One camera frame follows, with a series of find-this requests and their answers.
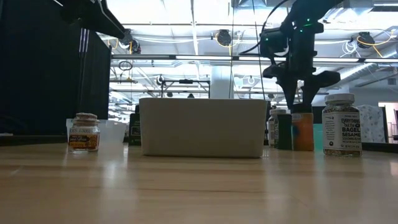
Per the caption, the teal plastic bin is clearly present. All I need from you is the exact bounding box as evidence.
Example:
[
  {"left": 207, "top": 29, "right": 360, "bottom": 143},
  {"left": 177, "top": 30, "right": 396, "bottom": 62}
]
[{"left": 313, "top": 123, "right": 324, "bottom": 151}]

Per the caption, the white building column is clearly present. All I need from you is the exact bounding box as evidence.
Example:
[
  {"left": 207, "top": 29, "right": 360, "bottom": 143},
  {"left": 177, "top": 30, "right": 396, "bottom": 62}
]
[{"left": 210, "top": 65, "right": 234, "bottom": 100}]

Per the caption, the clear plastic bin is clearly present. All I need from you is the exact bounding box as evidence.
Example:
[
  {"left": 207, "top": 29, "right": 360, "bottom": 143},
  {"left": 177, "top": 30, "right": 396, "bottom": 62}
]
[{"left": 65, "top": 118, "right": 127, "bottom": 144}]

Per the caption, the bagel seasoning jar white lid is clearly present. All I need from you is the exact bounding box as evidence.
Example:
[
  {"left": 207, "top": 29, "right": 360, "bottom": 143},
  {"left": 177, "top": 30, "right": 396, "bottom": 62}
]
[{"left": 322, "top": 93, "right": 363, "bottom": 157}]

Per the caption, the black background panel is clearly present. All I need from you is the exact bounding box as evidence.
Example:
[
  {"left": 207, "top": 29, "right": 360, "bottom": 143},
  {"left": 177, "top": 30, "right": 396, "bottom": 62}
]
[{"left": 312, "top": 105, "right": 326, "bottom": 125}]

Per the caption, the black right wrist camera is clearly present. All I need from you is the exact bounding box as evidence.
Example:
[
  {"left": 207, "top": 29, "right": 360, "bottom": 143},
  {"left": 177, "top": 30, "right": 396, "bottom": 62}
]
[{"left": 259, "top": 27, "right": 289, "bottom": 55}]

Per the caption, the black metal gantry frame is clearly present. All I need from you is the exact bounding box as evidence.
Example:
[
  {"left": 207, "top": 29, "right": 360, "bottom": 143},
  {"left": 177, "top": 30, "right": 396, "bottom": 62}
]
[{"left": 160, "top": 79, "right": 211, "bottom": 99}]

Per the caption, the black ceiling cable reel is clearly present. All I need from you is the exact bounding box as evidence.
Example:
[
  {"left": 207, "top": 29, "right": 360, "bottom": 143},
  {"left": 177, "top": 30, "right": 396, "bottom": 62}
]
[
  {"left": 117, "top": 27, "right": 142, "bottom": 55},
  {"left": 216, "top": 29, "right": 233, "bottom": 47},
  {"left": 356, "top": 30, "right": 376, "bottom": 50}
]

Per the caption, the dark green spice tin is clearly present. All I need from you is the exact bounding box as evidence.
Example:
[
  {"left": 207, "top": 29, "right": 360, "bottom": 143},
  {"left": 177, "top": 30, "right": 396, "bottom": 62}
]
[
  {"left": 128, "top": 112, "right": 142, "bottom": 146},
  {"left": 276, "top": 113, "right": 293, "bottom": 151}
]

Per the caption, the white floral patterned panel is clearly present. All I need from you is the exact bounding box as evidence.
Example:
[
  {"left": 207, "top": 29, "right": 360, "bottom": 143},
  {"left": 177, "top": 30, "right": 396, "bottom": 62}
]
[{"left": 360, "top": 104, "right": 387, "bottom": 144}]

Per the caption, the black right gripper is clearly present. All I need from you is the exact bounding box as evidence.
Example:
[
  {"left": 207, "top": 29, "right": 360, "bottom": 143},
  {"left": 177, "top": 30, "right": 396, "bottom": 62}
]
[{"left": 262, "top": 21, "right": 341, "bottom": 110}]

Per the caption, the long ceiling light bar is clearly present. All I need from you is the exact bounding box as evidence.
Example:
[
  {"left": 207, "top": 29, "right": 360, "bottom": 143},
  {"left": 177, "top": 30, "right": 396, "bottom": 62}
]
[{"left": 111, "top": 54, "right": 398, "bottom": 63}]

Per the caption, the silver ventilation duct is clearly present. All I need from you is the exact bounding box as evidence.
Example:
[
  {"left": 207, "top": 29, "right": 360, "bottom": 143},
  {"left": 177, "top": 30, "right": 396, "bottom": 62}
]
[{"left": 323, "top": 63, "right": 382, "bottom": 91}]

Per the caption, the pale grey plastic bin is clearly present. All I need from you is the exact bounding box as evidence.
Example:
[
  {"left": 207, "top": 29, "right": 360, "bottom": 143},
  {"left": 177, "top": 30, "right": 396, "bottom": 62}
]
[{"left": 139, "top": 98, "right": 268, "bottom": 159}]

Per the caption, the small glass jar cork lid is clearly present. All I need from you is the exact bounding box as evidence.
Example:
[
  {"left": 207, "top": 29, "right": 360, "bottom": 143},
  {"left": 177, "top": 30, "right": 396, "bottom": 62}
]
[{"left": 67, "top": 112, "right": 101, "bottom": 153}]

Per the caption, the black hanging cable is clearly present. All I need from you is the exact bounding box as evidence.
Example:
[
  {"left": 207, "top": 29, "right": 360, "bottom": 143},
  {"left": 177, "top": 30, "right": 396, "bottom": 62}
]
[{"left": 251, "top": 0, "right": 266, "bottom": 100}]

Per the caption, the orange spice bottle black lid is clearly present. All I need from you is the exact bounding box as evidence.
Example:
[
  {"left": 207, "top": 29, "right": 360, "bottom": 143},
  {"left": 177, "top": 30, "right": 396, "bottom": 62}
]
[{"left": 291, "top": 104, "right": 315, "bottom": 152}]

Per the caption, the white-label supplement bottle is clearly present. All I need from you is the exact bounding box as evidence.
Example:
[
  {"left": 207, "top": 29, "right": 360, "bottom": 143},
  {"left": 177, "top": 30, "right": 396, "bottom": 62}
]
[{"left": 267, "top": 108, "right": 287, "bottom": 147}]

